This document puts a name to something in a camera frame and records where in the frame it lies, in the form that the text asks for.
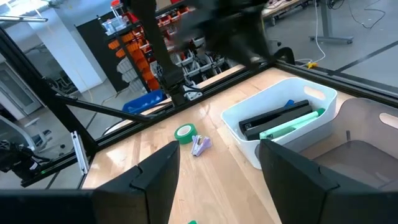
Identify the black stapler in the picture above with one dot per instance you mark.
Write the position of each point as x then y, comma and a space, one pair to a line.
273, 119

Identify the black aluminium table frame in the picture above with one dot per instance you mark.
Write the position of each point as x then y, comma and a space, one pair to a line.
342, 84

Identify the rack of orange bins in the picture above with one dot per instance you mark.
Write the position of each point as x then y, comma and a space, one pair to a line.
136, 59

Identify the black device with green light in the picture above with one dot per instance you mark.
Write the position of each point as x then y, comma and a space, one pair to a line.
18, 161

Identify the grey table foot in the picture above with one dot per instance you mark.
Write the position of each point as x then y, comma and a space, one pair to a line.
331, 39

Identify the blue mini stapler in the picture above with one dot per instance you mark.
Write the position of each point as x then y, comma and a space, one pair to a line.
289, 103

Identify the smoky translucent plastic bin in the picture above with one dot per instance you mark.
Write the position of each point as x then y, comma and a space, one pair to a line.
357, 130

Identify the clear plastic box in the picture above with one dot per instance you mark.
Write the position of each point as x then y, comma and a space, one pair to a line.
113, 25

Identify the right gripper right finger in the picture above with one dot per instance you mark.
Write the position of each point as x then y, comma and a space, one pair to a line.
298, 193

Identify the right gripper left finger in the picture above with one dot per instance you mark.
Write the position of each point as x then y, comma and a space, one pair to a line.
149, 193

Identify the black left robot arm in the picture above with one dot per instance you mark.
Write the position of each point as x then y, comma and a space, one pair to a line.
155, 37

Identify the white plastic bin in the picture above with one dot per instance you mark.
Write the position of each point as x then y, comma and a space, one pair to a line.
280, 93

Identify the silver metal bracket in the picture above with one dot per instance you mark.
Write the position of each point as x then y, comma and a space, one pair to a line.
80, 152

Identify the blue storage bin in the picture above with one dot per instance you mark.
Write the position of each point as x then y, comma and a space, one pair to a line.
143, 102

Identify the mint green stapler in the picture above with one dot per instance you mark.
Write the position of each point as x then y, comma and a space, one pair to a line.
292, 124

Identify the green tape roll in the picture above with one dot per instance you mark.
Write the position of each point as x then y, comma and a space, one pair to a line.
178, 137

